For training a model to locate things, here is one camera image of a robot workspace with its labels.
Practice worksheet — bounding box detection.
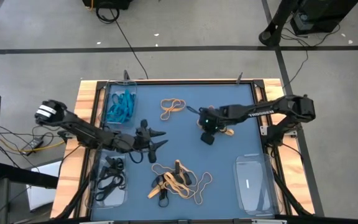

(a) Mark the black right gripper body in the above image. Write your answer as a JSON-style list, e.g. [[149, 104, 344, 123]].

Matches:
[[198, 106, 230, 146]]

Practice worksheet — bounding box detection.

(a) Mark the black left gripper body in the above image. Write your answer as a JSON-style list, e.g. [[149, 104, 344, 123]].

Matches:
[[133, 119, 158, 164]]

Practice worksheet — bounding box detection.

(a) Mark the blue table mat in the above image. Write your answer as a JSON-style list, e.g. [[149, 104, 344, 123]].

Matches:
[[89, 83, 281, 222]]

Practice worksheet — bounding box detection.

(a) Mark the clear plastic basket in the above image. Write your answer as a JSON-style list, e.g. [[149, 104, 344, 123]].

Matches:
[[105, 80, 138, 128], [233, 154, 277, 218], [86, 151, 130, 209]]

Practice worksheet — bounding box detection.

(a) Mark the black stand pole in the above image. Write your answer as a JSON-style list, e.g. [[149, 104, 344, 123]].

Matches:
[[259, 0, 296, 47]]

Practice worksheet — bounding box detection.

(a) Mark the black power adapter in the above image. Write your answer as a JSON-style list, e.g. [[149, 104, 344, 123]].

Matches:
[[20, 138, 45, 153]]

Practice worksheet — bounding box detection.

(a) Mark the white sheet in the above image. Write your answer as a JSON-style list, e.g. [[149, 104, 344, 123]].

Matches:
[[25, 160, 64, 212]]

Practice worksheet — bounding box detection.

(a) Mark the black support beam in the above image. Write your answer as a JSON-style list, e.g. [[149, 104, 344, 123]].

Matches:
[[0, 162, 59, 189]]

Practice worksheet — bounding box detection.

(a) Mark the black equipment case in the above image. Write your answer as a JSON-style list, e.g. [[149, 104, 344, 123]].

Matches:
[[81, 0, 134, 10]]

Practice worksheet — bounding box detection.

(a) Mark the black equipment box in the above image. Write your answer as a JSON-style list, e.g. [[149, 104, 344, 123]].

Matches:
[[290, 0, 358, 35]]

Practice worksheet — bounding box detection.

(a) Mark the black cable sleeve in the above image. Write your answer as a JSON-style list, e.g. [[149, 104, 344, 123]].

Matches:
[[54, 149, 98, 220], [272, 169, 312, 217]]

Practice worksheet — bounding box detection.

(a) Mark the yellow cable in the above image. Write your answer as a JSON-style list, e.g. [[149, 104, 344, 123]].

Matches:
[[0, 136, 67, 156]]

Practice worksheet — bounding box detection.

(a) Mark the black floor cable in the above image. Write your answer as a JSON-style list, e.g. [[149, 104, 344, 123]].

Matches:
[[95, 5, 149, 80]]

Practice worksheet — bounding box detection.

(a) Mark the thin black cable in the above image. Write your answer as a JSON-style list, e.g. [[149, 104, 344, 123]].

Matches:
[[280, 23, 341, 88]]

